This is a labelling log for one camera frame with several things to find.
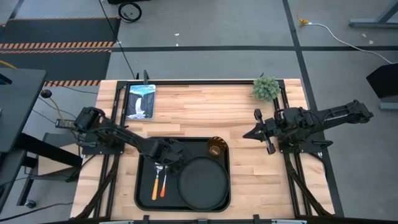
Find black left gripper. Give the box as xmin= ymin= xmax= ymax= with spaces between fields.
xmin=149 ymin=139 xmax=184 ymax=175

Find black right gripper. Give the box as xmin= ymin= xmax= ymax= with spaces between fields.
xmin=243 ymin=109 xmax=282 ymax=156

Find fork with red-orange handle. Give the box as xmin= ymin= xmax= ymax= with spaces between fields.
xmin=160 ymin=166 xmax=169 ymax=198

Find amber faceted plastic cup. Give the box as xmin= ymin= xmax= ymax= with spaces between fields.
xmin=207 ymin=136 xmax=228 ymax=158

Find spoon with yellow-orange handle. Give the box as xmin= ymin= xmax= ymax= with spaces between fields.
xmin=151 ymin=163 xmax=163 ymax=201

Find black round plate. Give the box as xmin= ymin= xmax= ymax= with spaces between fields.
xmin=177 ymin=156 xmax=231 ymax=212

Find black plastic tray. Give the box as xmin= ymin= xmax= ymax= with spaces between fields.
xmin=134 ymin=136 xmax=231 ymax=213

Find green artificial plant ball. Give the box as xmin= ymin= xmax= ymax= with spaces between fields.
xmin=252 ymin=76 xmax=282 ymax=103

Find waterfall picture book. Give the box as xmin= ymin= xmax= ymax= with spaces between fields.
xmin=126 ymin=83 xmax=156 ymax=121

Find grey metal foot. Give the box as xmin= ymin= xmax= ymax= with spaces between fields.
xmin=379 ymin=101 xmax=398 ymax=111

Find black angled panel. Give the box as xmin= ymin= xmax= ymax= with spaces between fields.
xmin=366 ymin=63 xmax=398 ymax=99

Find black hazard-striped floor mat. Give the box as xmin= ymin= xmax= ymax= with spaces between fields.
xmin=0 ymin=49 xmax=112 ymax=87
xmin=0 ymin=17 xmax=121 ymax=50

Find black desk top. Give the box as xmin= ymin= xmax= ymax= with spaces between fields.
xmin=0 ymin=67 xmax=47 ymax=153

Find grey desk leg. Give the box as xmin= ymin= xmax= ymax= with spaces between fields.
xmin=348 ymin=0 xmax=398 ymax=29

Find black aluminium table frame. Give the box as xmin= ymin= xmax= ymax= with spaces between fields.
xmin=73 ymin=79 xmax=345 ymax=224

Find silver metal bracket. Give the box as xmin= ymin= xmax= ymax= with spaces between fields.
xmin=271 ymin=219 xmax=307 ymax=224
xmin=99 ymin=219 xmax=135 ymax=224

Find black desk leg frame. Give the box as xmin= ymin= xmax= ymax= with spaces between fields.
xmin=0 ymin=132 xmax=83 ymax=215

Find yellow cable with plug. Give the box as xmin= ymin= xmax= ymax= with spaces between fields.
xmin=297 ymin=2 xmax=311 ymax=26

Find black floor cable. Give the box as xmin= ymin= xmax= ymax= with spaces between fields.
xmin=98 ymin=0 xmax=138 ymax=80

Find white floor cable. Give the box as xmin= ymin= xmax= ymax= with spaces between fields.
xmin=307 ymin=22 xmax=397 ymax=65

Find coiled black cable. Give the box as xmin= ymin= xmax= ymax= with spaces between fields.
xmin=118 ymin=1 xmax=143 ymax=24

